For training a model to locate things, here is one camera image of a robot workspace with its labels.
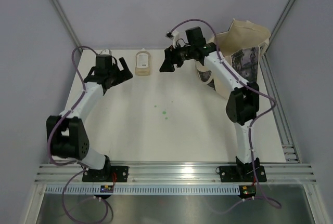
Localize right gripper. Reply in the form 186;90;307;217
159;42;194;73

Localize amber liquid bottle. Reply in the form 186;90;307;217
135;49;151;76

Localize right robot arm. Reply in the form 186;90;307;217
159;27;259;181

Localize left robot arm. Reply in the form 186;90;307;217
46;55;133;182

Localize beige canvas tote bag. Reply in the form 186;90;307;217
195;18;272;99

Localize green soap spill drops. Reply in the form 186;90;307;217
153;100;174;120

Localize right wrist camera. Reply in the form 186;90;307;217
165;30;180;47

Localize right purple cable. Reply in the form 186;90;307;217
171;18;283;219

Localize left aluminium frame post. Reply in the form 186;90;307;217
49;0;82;47

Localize aluminium frame post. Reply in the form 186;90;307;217
49;0;82;47
270;0;297;43

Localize white slotted cable duct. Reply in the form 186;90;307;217
45;185;240;195

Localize right aluminium frame post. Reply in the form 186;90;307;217
270;0;297;43

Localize aluminium mounting rail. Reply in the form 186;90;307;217
34;161;317;185

